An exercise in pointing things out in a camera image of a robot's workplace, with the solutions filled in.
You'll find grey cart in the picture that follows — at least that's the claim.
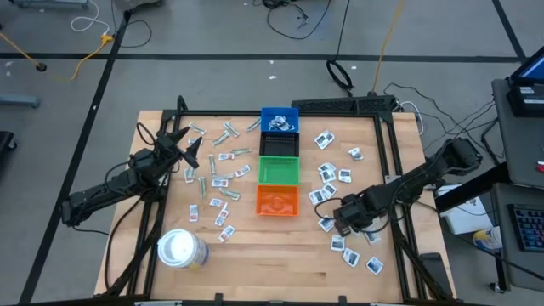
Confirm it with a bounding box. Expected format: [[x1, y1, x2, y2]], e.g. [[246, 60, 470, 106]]
[[488, 182, 544, 293]]

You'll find black keyboard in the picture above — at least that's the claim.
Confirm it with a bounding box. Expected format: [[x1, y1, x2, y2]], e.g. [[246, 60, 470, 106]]
[[507, 202, 544, 253]]

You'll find looped black floor cable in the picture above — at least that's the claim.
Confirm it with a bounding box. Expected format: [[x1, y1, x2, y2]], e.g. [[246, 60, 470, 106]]
[[110, 0, 153, 49]]

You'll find yellow extension cable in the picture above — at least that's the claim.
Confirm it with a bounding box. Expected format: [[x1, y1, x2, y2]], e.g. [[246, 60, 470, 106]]
[[0, 31, 116, 82]]

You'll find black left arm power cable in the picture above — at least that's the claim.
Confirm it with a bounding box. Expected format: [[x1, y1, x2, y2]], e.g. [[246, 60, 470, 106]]
[[103, 195, 145, 294]]

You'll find white floor cable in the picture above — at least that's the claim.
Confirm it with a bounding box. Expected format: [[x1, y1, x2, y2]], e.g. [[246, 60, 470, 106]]
[[69, 0, 112, 36]]

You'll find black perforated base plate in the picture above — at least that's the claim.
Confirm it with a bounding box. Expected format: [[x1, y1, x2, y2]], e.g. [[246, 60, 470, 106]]
[[291, 94, 397, 116]]

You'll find black labelled device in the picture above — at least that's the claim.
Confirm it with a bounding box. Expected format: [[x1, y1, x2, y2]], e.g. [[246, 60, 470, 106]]
[[505, 82, 544, 119]]

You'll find white cable at frame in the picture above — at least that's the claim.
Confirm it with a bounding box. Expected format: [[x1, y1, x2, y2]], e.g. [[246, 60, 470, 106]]
[[398, 99, 426, 136]]

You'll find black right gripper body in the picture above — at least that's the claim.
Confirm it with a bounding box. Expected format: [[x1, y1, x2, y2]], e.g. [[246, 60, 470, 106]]
[[344, 193, 379, 222]]

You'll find black plastic basket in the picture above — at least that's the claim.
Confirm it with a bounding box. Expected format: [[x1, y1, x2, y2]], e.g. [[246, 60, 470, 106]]
[[258, 131, 301, 158]]

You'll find long grey floor bar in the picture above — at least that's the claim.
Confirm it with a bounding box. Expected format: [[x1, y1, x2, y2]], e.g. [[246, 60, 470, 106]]
[[10, 0, 90, 10]]

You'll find thick yellow hanging cable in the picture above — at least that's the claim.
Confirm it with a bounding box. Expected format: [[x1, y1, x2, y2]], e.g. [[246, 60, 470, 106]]
[[371, 0, 405, 95]]

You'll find green plastic basket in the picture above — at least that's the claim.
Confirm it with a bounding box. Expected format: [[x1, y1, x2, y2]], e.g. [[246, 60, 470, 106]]
[[258, 156, 301, 186]]

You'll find orange plastic basket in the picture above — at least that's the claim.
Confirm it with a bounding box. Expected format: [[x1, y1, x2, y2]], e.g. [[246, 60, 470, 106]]
[[255, 184, 300, 218]]

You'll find black desk cable bundle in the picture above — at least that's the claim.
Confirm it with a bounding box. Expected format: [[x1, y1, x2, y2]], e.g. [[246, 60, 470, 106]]
[[382, 82, 507, 165]]

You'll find black laptop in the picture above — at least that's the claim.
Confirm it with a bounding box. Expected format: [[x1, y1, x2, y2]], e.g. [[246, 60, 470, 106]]
[[508, 44, 544, 86]]

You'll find black flat pad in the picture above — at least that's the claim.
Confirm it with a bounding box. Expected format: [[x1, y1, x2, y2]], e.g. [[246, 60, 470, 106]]
[[419, 252, 455, 301]]

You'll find grey desk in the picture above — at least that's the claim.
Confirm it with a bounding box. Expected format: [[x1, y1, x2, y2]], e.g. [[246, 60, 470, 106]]
[[490, 77, 544, 190]]

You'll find black left wrist camera cable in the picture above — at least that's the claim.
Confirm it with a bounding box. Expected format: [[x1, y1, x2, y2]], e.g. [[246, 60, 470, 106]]
[[134, 122, 159, 148]]

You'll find black hanging cable with coil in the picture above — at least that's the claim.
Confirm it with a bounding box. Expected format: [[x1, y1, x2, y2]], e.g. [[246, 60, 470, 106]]
[[325, 0, 356, 98]]

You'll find blue plastic basket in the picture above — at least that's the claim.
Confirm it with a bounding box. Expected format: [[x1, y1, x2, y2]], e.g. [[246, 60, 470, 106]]
[[260, 106, 301, 133]]

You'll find black desk beam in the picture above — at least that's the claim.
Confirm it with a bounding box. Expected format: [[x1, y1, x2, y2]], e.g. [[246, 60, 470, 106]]
[[433, 161, 511, 213]]

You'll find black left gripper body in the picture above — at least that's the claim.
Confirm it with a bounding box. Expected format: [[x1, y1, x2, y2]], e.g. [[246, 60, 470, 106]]
[[153, 134, 188, 171]]

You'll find black chair base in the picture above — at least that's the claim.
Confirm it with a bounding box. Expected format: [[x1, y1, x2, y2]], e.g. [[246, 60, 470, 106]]
[[0, 130, 18, 163]]

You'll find tangled black floor cable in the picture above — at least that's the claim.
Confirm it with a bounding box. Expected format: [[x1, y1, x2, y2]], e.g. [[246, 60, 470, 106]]
[[259, 0, 335, 42]]

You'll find yellow-label wipes canister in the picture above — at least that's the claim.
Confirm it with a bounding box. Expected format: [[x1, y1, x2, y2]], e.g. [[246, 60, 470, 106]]
[[472, 226, 504, 251]]

